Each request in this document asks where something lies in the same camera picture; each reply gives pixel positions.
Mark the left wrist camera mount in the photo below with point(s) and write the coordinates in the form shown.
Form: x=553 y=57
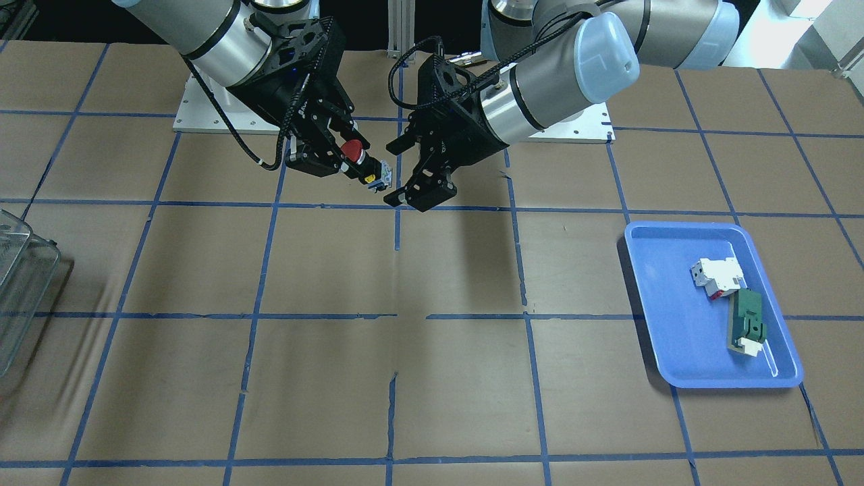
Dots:
x=437 y=79

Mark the silver cable connector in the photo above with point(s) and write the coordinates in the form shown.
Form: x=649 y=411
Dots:
x=468 y=59

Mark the blue plastic tray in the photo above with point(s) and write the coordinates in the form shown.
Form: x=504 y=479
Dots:
x=688 y=330

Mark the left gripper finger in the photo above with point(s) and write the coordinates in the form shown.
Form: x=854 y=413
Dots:
x=402 y=143
x=405 y=195

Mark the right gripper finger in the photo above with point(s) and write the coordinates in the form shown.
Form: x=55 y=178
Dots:
x=353 y=138
x=352 y=170

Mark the red emergency stop button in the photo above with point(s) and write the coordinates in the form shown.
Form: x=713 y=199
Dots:
x=378 y=174

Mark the aluminium frame post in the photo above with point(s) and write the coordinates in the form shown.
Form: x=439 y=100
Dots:
x=401 y=18

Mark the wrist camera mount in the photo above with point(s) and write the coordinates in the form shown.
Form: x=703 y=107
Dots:
x=437 y=79
x=313 y=46

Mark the white circuit breaker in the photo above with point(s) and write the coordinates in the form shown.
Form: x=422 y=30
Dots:
x=718 y=278

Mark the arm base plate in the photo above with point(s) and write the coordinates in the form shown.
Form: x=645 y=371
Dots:
x=592 y=125
x=196 y=113

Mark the wire mesh shelf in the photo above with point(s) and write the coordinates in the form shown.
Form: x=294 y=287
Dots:
x=28 y=263

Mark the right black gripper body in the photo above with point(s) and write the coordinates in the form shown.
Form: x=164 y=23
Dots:
x=272 y=101

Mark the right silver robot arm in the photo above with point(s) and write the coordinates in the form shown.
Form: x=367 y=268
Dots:
x=227 y=41

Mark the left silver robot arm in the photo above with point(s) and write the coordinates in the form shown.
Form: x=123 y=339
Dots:
x=553 y=59

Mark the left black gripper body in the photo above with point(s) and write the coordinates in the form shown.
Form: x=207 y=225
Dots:
x=468 y=135

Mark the green terminal block module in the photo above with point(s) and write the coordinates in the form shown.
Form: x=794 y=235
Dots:
x=746 y=328

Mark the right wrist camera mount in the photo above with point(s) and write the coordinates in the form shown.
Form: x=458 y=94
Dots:
x=313 y=46

